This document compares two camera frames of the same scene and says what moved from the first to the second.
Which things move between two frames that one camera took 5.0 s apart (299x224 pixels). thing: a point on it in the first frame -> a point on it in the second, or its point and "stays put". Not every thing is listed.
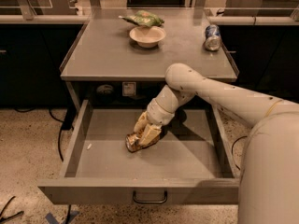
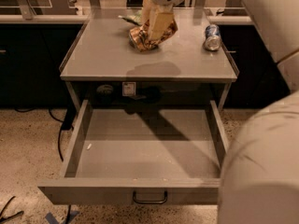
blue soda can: x=212 y=39 stays put
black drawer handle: x=149 y=202 stays put
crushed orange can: x=133 y=142 -> x=140 y=37
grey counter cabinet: x=123 y=54 stays put
